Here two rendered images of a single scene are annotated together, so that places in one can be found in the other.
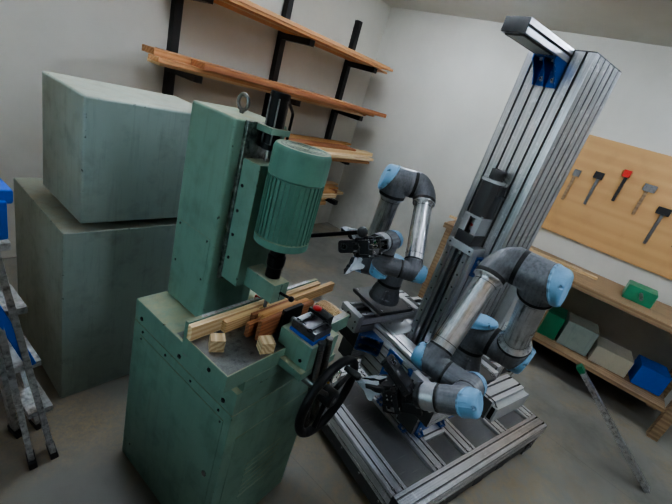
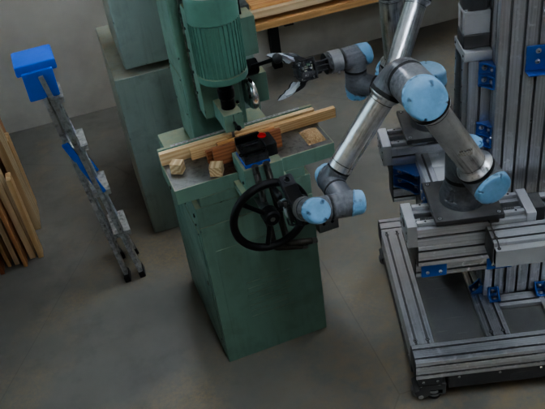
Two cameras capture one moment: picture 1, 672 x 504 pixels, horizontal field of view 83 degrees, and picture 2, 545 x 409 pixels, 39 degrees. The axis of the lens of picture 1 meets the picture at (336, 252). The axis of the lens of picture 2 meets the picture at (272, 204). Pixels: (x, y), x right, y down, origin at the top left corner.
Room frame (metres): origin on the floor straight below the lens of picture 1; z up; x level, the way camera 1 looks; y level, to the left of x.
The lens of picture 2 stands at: (-0.56, -1.57, 2.42)
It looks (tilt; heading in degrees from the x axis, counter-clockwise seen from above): 37 degrees down; 44
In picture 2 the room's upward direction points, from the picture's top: 8 degrees counter-clockwise
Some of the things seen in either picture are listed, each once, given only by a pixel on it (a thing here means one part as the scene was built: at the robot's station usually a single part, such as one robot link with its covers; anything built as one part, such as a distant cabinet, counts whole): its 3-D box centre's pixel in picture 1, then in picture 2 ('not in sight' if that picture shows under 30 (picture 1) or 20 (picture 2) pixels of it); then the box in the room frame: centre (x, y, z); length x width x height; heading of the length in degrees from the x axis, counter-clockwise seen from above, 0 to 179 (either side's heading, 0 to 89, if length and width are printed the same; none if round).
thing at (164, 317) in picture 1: (232, 331); (230, 161); (1.19, 0.28, 0.76); 0.57 x 0.45 x 0.09; 59
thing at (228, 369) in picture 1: (286, 337); (251, 165); (1.10, 0.07, 0.87); 0.61 x 0.30 x 0.06; 149
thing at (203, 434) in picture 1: (215, 409); (245, 241); (1.19, 0.28, 0.35); 0.58 x 0.45 x 0.71; 59
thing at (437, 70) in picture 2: (393, 268); (428, 82); (1.72, -0.29, 0.98); 0.13 x 0.12 x 0.14; 94
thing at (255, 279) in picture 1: (265, 284); (229, 115); (1.14, 0.19, 1.02); 0.14 x 0.07 x 0.09; 59
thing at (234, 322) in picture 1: (286, 303); (263, 132); (1.23, 0.12, 0.92); 0.57 x 0.02 x 0.04; 149
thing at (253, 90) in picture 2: not in sight; (251, 92); (1.30, 0.23, 1.02); 0.12 x 0.03 x 0.12; 59
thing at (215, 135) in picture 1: (222, 215); (200, 51); (1.28, 0.43, 1.16); 0.22 x 0.22 x 0.72; 59
